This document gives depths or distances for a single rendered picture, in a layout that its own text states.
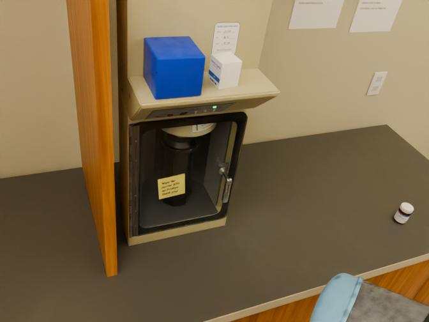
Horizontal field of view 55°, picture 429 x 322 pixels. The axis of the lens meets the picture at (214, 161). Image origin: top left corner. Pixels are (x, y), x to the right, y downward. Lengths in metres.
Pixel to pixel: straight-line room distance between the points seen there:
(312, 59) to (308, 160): 0.40
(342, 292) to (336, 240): 0.89
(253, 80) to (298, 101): 0.83
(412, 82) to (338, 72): 0.47
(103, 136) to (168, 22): 0.27
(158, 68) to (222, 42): 0.21
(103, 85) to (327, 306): 0.55
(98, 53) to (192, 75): 0.18
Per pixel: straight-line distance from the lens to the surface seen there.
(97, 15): 0.76
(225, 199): 1.17
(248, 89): 0.92
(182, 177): 1.13
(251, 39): 0.99
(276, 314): 1.39
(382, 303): 0.56
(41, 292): 1.23
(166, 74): 0.82
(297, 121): 1.85
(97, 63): 0.80
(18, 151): 1.54
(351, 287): 0.57
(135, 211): 1.16
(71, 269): 1.26
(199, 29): 0.92
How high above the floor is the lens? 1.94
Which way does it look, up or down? 38 degrees down
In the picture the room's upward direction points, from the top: 9 degrees clockwise
